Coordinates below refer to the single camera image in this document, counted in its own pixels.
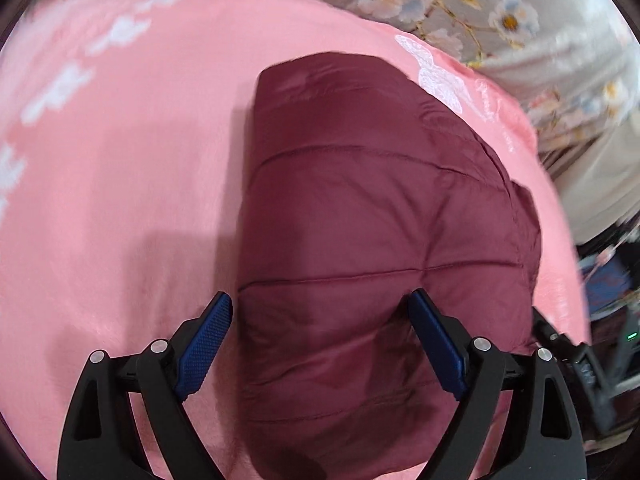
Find pink fleece blanket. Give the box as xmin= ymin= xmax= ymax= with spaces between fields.
xmin=1 ymin=0 xmax=589 ymax=477

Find grey floral bed sheet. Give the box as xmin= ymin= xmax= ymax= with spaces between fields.
xmin=322 ymin=0 xmax=639 ymax=243

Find maroon quilted puffer jacket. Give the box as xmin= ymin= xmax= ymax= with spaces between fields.
xmin=236 ymin=53 xmax=541 ymax=479

